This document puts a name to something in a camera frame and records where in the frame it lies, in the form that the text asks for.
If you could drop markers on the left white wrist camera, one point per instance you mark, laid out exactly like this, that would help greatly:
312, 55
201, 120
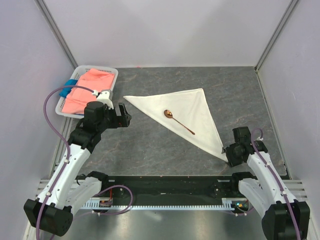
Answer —
105, 97

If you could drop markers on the copper spoon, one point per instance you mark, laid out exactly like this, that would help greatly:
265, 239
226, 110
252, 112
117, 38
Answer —
168, 114

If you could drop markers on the aluminium frame post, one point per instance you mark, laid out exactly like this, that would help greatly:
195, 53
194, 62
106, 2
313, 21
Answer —
276, 33
56, 31

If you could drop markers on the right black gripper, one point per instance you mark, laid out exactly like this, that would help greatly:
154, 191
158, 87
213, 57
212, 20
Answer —
232, 161

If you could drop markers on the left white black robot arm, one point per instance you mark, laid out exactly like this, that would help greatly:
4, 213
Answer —
54, 208

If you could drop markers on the left aluminium frame post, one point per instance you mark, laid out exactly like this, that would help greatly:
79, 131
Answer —
56, 31

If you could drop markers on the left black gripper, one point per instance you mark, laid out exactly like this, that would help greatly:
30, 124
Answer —
121, 121

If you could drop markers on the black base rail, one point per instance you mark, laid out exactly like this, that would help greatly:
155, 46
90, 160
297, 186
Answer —
170, 189

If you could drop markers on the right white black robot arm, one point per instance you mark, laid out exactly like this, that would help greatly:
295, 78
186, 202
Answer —
283, 216

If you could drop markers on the blue cloth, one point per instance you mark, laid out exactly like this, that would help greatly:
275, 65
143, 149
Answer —
68, 87

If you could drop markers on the white plastic basket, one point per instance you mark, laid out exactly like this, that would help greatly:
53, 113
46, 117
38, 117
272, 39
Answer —
98, 78

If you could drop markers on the white cloth napkin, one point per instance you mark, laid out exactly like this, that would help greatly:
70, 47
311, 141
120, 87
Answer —
191, 109

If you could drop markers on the right aluminium frame post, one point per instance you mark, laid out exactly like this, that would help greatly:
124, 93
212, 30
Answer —
276, 33

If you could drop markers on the white slotted cable duct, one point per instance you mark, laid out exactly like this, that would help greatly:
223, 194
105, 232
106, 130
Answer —
222, 204

